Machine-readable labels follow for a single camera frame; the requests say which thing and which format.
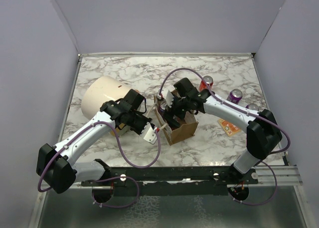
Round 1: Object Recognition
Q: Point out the purple soda can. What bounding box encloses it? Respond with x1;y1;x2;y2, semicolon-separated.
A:
245;103;259;111
158;99;167;114
227;89;243;104

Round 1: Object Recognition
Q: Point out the aluminium side rail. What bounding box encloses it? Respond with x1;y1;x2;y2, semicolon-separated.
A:
254;155;303;186

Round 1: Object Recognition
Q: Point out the white round box colourful lid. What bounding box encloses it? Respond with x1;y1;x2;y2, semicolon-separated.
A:
81;76;131;128

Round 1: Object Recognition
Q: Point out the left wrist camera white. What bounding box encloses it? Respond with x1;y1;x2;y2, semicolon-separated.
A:
141;123;157;145

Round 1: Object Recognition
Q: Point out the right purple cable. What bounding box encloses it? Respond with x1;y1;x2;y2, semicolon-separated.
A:
158;67;292;206

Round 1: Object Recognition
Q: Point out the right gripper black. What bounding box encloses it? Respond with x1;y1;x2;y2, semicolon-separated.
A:
161;93;190;128

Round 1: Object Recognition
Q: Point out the black mounting rail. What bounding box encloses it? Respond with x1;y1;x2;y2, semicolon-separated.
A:
81;166;258;197

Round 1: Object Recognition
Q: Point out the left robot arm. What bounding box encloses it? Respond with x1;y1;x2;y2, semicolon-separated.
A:
36;89;157;194

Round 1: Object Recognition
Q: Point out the orange spiral notebook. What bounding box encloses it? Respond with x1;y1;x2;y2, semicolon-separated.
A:
218;119;241;137

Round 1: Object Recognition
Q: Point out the red cola can far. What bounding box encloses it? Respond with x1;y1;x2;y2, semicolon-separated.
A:
199;75;213;91

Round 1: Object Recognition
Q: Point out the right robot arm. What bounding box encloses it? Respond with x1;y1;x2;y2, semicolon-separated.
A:
158;78;282;184

